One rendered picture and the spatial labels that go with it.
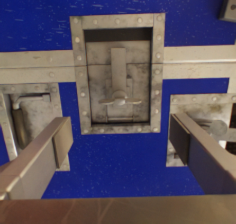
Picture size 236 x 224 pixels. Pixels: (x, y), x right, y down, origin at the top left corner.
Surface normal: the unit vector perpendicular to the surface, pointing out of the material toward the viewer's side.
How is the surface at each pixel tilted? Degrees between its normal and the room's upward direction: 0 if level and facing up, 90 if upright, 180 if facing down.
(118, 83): 90
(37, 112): 90
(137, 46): 90
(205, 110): 90
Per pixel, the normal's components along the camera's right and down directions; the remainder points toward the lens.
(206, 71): 0.00, 0.29
